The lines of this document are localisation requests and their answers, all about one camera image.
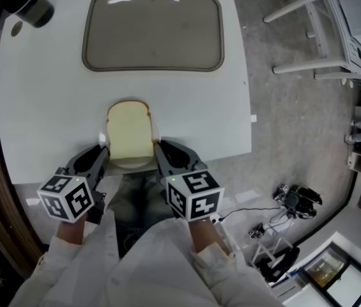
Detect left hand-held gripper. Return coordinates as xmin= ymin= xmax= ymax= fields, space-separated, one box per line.
xmin=36 ymin=144 xmax=111 ymax=225

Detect person's left forearm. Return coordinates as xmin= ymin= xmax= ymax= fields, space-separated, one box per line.
xmin=9 ymin=215 xmax=119 ymax=307

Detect person's right forearm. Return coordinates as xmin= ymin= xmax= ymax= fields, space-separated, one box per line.
xmin=186 ymin=217 xmax=285 ymax=307

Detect person's white shirt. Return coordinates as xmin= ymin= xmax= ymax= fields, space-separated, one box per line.
xmin=71 ymin=214 xmax=219 ymax=307

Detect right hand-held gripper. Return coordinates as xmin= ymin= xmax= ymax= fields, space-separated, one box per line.
xmin=153 ymin=139 xmax=226 ymax=221

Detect large grey rectangular tray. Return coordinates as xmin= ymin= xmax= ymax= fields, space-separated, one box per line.
xmin=81 ymin=0 xmax=226 ymax=73

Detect person's legs in jeans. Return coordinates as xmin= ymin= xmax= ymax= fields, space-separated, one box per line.
xmin=105 ymin=173 xmax=181 ymax=258

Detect white metal frame rack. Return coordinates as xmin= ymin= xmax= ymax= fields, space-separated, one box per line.
xmin=263 ymin=0 xmax=361 ymax=86

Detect slice of white bread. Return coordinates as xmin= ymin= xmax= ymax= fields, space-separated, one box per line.
xmin=107 ymin=101 xmax=154 ymax=160

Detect small marker device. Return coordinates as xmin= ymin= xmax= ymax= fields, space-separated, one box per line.
xmin=248 ymin=223 xmax=266 ymax=240

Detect black cylindrical bin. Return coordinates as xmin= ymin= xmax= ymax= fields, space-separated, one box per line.
xmin=0 ymin=0 xmax=56 ymax=29

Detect glass door cabinet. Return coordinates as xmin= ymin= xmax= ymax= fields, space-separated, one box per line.
xmin=296 ymin=244 xmax=361 ymax=307

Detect round table cable grommet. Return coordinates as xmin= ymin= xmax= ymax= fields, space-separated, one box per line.
xmin=10 ymin=22 xmax=24 ymax=38

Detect white paper sheet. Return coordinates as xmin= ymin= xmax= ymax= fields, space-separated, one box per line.
xmin=233 ymin=188 xmax=261 ymax=205

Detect spare black gripper devices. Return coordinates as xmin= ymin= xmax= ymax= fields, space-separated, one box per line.
xmin=273 ymin=183 xmax=324 ymax=220

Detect white step stool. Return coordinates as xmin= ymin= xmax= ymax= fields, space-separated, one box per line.
xmin=249 ymin=234 xmax=293 ymax=269

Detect black cable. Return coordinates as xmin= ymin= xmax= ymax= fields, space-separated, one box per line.
xmin=219 ymin=205 xmax=296 ymax=225

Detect black bag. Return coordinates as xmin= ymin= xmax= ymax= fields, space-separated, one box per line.
xmin=257 ymin=246 xmax=301 ymax=283

